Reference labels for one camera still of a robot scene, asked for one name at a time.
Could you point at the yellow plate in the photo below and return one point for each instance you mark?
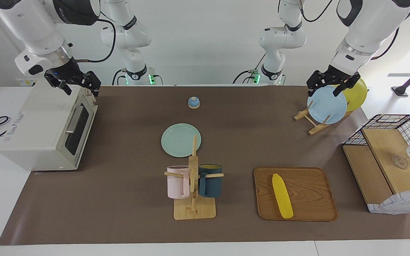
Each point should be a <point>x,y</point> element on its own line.
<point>356,97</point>

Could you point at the brown wooden tray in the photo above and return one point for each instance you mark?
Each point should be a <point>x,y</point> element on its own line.
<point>311,192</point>

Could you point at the pale green plate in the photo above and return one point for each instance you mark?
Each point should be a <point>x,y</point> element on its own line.
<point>176,140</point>

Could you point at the small blue lid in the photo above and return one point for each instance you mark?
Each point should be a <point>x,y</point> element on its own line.
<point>193,103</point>

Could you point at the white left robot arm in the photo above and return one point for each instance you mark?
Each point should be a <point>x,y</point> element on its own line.
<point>368,25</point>

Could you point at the cream toaster oven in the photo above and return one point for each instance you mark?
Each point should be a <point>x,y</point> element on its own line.
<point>34,131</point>

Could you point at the small clear glass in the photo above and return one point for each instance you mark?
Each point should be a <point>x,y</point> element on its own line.
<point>400,162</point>

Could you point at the dark blue mug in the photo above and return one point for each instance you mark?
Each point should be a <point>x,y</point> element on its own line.
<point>210,185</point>

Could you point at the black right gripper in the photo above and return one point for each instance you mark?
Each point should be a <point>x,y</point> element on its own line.
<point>71,74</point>

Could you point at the wooden plate rack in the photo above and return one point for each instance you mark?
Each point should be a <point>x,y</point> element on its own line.
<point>317,128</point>

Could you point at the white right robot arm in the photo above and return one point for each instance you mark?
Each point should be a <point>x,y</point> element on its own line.
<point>34,32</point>

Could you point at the yellow corn cob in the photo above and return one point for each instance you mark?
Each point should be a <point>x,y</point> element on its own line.
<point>282,195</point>

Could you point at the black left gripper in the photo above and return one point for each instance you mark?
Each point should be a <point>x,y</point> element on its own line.
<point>329,78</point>

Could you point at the wooden mug rack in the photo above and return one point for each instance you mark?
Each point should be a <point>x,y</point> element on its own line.
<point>194,211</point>

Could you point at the light blue plate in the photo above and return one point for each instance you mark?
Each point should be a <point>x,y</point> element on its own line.
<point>327,106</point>

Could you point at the pink mug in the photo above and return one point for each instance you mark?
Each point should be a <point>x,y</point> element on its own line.
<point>176,185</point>

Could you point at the brown table mat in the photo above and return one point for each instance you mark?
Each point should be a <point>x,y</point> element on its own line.
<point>119,199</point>

